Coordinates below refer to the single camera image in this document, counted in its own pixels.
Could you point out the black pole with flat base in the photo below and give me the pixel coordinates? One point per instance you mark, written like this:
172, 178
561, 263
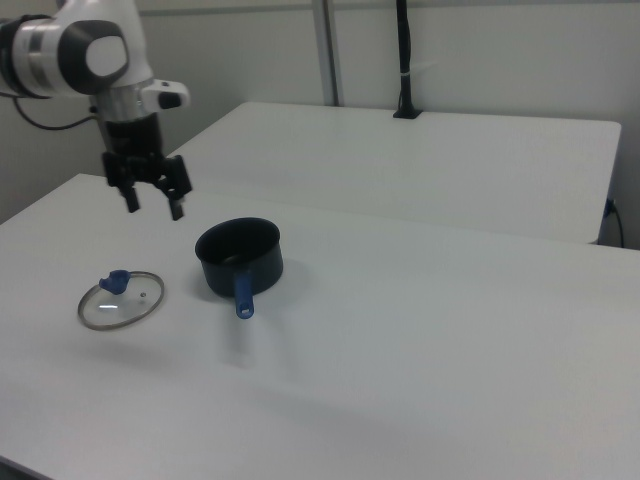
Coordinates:
404, 45

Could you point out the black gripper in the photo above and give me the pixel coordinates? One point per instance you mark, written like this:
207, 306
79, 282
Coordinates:
132, 140

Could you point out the glass lid with blue knob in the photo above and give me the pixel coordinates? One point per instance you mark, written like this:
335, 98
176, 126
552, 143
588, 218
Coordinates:
117, 282

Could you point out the grey metal partition post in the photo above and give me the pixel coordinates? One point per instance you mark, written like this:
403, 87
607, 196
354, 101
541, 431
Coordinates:
330, 50

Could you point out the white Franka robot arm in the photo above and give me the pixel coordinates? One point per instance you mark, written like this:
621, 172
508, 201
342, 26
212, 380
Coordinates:
45, 50

